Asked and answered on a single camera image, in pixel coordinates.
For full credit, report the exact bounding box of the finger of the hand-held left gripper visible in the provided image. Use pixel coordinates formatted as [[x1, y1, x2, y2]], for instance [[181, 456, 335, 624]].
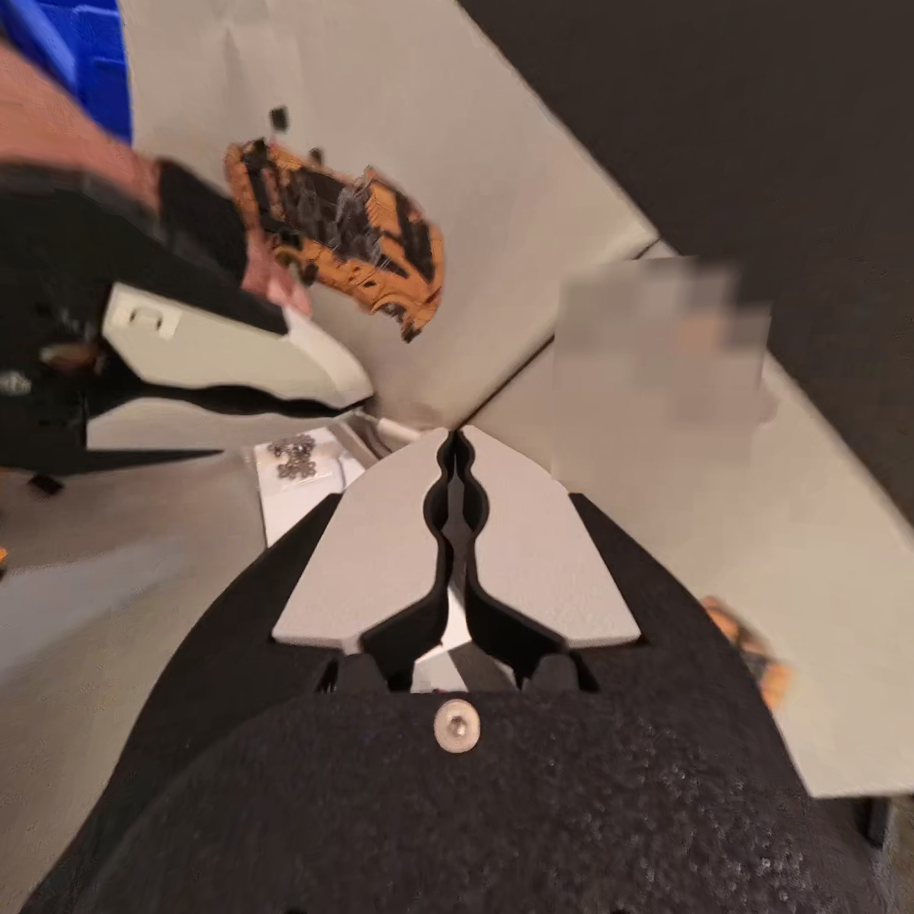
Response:
[[102, 280, 375, 421], [86, 400, 358, 454]]

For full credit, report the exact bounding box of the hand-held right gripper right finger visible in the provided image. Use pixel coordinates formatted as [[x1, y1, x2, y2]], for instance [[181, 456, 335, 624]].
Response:
[[456, 425, 643, 692]]

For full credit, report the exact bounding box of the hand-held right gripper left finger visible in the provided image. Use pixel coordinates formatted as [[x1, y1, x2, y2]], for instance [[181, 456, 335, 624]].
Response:
[[271, 427, 456, 694]]

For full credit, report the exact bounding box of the clear bag of grey parts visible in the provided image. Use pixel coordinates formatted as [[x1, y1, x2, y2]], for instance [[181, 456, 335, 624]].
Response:
[[266, 433, 320, 488]]

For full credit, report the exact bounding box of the blue plastic bin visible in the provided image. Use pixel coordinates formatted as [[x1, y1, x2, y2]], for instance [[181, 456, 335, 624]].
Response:
[[0, 0, 134, 145]]

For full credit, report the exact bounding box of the open instruction booklet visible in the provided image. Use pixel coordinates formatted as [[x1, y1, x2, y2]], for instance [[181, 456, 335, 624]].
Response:
[[118, 0, 914, 799]]

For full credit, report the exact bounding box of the dark grey panel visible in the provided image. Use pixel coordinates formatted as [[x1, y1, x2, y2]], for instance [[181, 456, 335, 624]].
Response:
[[457, 0, 914, 533]]

